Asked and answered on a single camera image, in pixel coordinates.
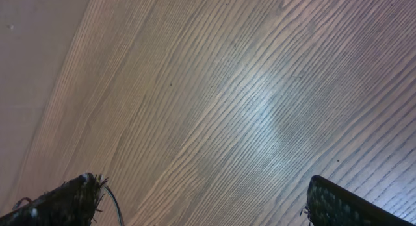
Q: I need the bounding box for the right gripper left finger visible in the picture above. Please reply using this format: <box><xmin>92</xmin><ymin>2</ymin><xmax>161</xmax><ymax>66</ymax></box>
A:
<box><xmin>1</xmin><ymin>173</ymin><xmax>106</xmax><ymax>226</ymax></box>

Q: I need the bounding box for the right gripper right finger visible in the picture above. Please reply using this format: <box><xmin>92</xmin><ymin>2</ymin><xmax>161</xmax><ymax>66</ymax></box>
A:
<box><xmin>305</xmin><ymin>175</ymin><xmax>414</xmax><ymax>226</ymax></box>

